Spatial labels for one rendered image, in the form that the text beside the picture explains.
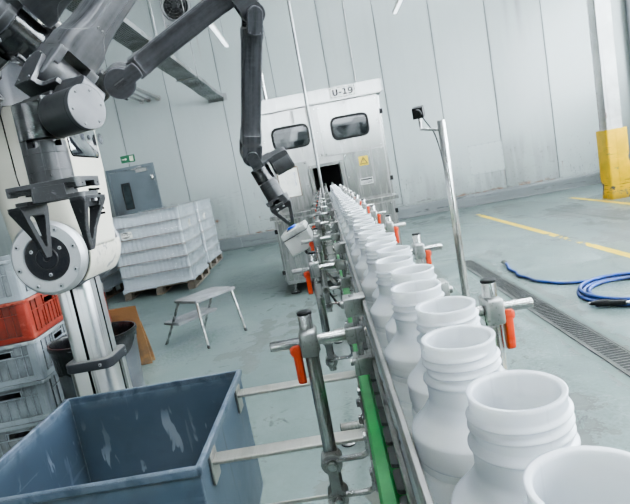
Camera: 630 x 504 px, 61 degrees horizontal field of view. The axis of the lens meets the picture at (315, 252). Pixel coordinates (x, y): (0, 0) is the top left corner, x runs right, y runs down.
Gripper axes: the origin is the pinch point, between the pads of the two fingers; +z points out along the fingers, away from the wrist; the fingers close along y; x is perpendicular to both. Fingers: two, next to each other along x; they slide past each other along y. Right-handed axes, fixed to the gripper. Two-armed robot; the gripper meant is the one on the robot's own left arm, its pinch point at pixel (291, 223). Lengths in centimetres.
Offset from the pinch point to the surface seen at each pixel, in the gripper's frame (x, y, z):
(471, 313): -19, -132, 2
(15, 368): 177, 107, -1
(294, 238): 0.5, -10.0, 3.6
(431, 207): -178, 957, 172
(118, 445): 39, -75, 14
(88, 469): 47, -74, 16
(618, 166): -426, 694, 220
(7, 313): 164, 108, -28
